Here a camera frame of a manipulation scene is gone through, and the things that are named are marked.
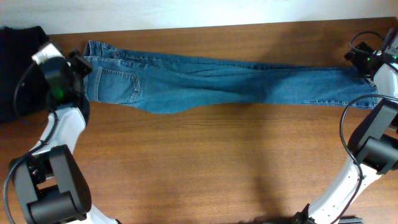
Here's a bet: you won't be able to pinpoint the blue denim jeans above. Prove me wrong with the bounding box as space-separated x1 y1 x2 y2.
83 40 377 114

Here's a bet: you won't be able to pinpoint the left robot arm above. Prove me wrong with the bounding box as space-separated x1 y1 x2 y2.
3 45 119 223

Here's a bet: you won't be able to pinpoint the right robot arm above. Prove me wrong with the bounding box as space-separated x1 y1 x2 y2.
291 40 397 223

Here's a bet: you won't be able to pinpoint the black folded garment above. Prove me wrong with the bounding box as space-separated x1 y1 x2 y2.
1 26 49 123

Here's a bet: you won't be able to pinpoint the right black cable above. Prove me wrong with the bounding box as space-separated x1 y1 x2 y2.
329 30 398 224

